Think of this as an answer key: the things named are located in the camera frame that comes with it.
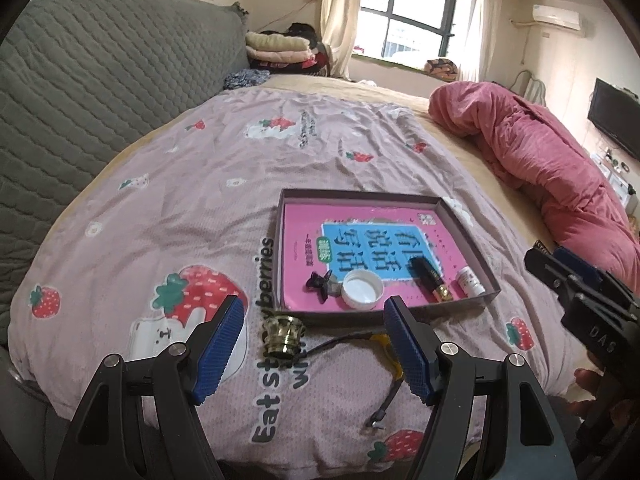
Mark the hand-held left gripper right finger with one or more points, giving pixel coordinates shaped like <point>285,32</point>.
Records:
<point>410,355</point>

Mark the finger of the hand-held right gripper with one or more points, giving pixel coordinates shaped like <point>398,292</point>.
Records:
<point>577,265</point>
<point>547,272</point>

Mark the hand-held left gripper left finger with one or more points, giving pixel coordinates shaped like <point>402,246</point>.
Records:
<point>220,350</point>

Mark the brass bottle cap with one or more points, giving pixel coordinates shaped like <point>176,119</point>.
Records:
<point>282,335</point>

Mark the shallow grey cardboard box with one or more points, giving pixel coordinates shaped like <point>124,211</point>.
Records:
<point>350,317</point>

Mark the small white bottle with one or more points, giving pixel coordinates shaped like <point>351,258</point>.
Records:
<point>470,282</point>

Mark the white round lid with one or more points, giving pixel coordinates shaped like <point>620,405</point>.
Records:
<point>362,287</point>

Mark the black and gold lipstick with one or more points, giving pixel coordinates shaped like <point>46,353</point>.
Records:
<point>427,270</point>

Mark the black hair claw clip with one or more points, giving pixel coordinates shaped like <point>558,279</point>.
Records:
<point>320,285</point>

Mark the person's right hand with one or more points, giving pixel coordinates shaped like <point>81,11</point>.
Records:
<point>587,382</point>

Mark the cluttered television cabinet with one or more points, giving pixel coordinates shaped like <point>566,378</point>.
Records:
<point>617,175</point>

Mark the pink quilt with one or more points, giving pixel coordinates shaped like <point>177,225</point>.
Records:
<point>540,150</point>

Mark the pink and blue book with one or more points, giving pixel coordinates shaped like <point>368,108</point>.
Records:
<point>305,240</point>

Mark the strawberry printed blanket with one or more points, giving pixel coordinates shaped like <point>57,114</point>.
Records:
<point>175,200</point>

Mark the black television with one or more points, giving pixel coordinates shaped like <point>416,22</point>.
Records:
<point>615,110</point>

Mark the white chair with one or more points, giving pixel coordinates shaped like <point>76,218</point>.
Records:
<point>530,85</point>

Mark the patterned cushion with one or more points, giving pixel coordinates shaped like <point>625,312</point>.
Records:
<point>442,69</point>

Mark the white air conditioner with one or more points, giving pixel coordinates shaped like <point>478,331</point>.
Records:
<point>557,17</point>

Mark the cream curtain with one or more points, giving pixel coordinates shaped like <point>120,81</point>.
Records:
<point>340,10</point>
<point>480,20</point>

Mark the dark floral cloth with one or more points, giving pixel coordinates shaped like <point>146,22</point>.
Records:
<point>245,80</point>

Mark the grey quilted headboard cover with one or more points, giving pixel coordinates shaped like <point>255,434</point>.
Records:
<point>100,85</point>

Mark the window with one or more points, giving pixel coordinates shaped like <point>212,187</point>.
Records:
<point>405,10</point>

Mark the pile of folded clothes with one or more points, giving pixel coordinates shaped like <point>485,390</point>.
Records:
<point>280,47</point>

